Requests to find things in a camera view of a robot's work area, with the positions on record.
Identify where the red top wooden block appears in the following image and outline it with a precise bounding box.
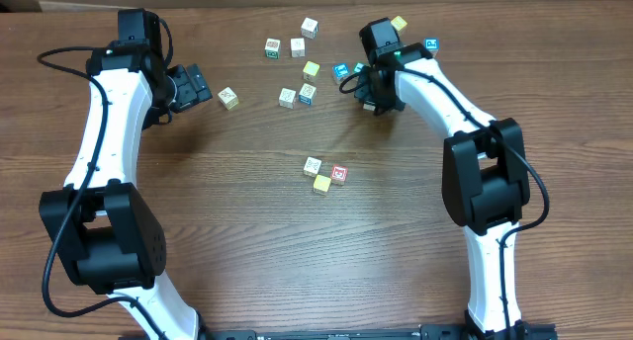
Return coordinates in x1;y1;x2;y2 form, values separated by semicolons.
330;164;348;186

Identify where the cream umbrella wooden block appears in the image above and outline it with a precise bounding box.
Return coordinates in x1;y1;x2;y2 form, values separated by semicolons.
303;156;322;177

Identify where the yellow top wooden block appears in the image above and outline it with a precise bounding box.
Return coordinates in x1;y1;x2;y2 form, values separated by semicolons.
313;175;331;195

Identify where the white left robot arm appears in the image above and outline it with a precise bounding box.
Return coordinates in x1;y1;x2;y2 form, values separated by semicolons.
39;9;212;339

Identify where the green top wooden block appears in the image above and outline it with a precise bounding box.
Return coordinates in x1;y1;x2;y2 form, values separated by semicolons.
354;62;365;73

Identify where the blue top wooden block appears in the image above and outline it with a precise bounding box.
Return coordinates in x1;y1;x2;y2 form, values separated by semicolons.
332;63;350;85

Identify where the cream block brown drawing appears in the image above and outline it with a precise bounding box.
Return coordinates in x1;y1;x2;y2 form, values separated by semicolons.
218;87;239;110

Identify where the yellow top block middle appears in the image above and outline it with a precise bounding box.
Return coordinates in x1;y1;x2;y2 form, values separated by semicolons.
303;61;320;82

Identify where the cream block blue letter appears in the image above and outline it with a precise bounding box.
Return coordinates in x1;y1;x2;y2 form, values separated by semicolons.
299;83;317;105

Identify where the yellow top block far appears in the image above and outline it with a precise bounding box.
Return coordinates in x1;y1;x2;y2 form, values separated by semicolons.
391;16;407;35

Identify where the blue top block far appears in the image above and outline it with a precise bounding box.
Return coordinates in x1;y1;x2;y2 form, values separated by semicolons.
424;38;439;56

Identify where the cream block red letter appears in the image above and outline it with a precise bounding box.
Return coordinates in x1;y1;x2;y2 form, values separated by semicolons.
278;88;297;109

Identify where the cream block top row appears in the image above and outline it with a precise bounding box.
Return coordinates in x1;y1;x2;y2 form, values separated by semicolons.
301;17;318;40

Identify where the plain cream wooden block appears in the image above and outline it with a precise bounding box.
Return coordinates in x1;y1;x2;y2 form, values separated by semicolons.
290;38;306;58

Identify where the cream block green letter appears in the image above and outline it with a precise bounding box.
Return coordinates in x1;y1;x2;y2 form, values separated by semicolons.
264;39;281;59

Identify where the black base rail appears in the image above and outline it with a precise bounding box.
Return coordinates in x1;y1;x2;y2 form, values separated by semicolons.
207;322;559;340

